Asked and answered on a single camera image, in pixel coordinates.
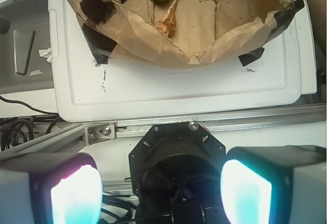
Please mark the grey tray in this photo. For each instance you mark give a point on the grey tray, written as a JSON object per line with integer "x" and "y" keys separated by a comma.
{"x": 25, "y": 30}

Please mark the metal corner bracket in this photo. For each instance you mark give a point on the metal corner bracket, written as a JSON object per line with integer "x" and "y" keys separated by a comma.
{"x": 99, "y": 132}

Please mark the aluminium frame rail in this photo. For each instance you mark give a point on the aluminium frame rail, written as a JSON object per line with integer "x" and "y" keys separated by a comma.
{"x": 286, "y": 125}

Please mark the brown paper bag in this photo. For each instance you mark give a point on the brown paper bag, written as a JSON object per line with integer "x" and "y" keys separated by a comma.
{"x": 207, "y": 31}

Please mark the orange spiral seashell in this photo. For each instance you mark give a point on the orange spiral seashell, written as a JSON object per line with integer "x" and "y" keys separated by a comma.
{"x": 167, "y": 25}

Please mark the black allen key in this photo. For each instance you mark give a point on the black allen key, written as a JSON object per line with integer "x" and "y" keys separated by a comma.
{"x": 23, "y": 43}

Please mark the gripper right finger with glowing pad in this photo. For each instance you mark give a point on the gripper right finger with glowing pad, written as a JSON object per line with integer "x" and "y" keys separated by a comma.
{"x": 274, "y": 184}

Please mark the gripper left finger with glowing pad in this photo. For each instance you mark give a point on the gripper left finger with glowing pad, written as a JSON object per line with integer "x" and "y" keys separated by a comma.
{"x": 50, "y": 188}

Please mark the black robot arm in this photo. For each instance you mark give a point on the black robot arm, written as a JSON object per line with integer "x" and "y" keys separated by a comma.
{"x": 179, "y": 175}

